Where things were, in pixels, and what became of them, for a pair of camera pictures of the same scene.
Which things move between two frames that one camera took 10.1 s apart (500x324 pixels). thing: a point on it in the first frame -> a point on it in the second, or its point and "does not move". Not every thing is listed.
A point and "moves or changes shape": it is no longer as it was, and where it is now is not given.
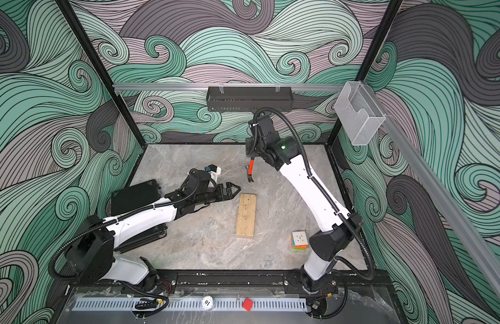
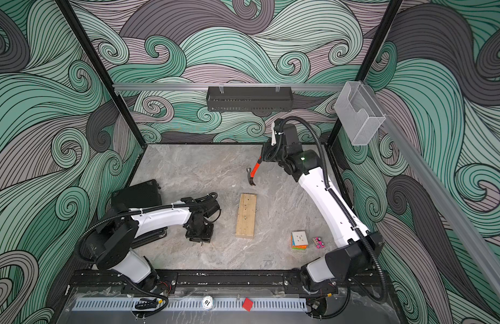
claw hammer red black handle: x=249 y=169 moves or changes shape
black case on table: x=134 y=197 does not move
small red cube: x=247 y=304 does not move
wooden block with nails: x=246 y=215 does not move
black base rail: x=202 y=280 does not move
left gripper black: x=227 y=192 -> x=207 y=238
